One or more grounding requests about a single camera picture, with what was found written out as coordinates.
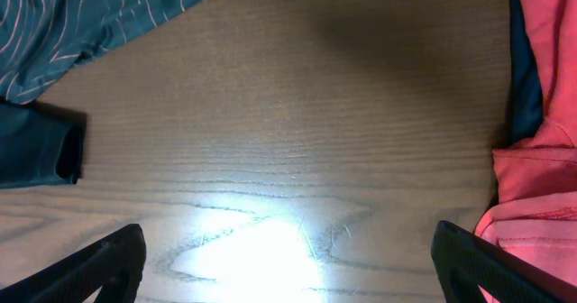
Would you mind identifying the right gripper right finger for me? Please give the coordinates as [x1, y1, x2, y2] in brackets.
[431, 220, 576, 303]

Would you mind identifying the red printed t-shirt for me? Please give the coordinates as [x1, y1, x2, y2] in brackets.
[474, 0, 576, 284]

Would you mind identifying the dark blue garment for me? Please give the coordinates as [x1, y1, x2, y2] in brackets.
[509, 0, 543, 143]

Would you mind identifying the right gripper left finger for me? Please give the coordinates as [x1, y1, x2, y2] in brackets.
[1, 224, 146, 303]

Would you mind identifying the black orange-patterned jersey shirt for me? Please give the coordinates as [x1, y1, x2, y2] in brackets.
[1, 0, 202, 188]

